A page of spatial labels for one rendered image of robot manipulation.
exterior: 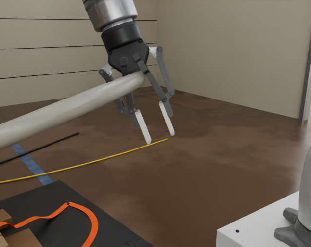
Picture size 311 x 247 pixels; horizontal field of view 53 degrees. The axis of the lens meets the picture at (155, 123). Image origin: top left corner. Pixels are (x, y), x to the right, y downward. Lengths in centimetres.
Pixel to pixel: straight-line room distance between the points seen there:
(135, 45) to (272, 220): 56
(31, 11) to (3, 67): 111
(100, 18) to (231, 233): 56
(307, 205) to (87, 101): 51
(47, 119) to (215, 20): 585
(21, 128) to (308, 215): 59
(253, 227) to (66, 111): 57
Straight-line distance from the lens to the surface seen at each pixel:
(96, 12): 60
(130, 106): 62
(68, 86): 653
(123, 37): 59
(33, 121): 44
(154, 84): 61
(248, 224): 86
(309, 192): 73
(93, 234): 231
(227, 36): 600
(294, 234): 81
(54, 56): 637
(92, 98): 46
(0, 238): 215
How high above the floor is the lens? 138
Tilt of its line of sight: 17 degrees down
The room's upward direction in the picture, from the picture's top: straight up
